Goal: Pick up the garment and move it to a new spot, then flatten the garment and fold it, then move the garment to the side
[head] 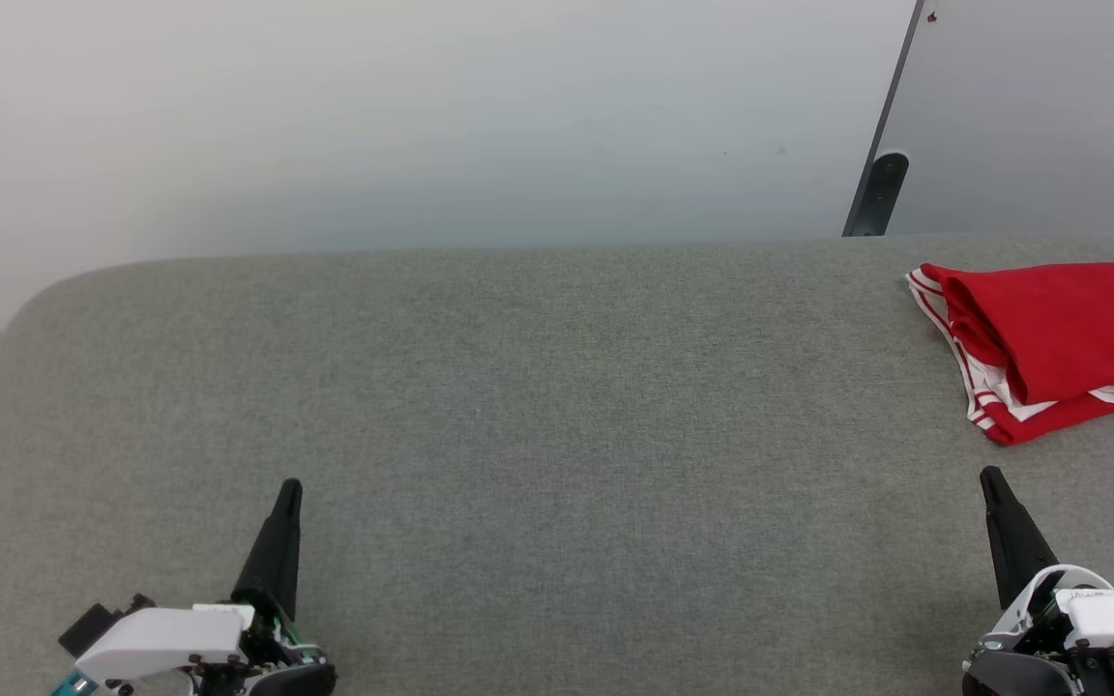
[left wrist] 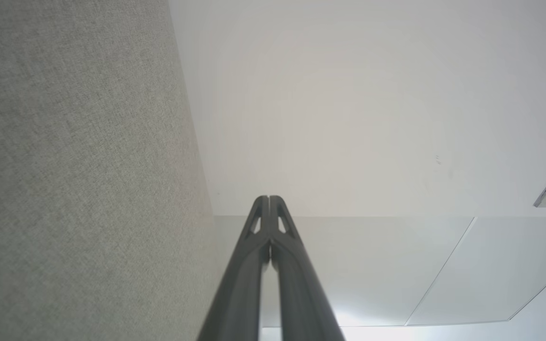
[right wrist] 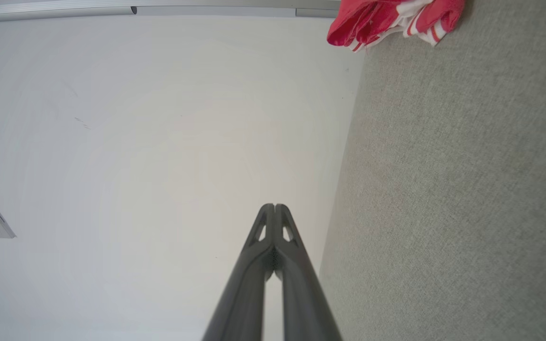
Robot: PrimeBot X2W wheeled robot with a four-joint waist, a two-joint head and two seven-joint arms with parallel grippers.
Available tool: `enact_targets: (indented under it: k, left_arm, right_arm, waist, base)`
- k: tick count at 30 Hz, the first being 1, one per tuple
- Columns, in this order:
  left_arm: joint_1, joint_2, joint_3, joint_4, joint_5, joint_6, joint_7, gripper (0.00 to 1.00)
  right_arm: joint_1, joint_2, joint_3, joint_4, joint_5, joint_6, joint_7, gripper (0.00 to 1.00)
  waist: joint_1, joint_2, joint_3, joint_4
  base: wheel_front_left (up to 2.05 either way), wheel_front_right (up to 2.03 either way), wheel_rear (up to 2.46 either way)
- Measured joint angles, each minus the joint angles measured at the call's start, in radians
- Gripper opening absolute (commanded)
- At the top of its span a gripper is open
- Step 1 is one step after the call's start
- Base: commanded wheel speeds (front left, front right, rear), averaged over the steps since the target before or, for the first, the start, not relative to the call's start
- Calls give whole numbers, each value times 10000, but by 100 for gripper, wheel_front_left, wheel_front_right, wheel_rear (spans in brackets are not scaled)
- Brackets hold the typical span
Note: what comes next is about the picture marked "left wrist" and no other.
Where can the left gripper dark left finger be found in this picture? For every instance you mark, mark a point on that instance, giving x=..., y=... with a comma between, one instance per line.
x=240, y=293

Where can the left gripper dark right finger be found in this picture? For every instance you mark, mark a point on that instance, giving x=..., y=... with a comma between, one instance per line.
x=301, y=298

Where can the grey fabric sofa surface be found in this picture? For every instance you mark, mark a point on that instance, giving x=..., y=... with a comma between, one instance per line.
x=64, y=166

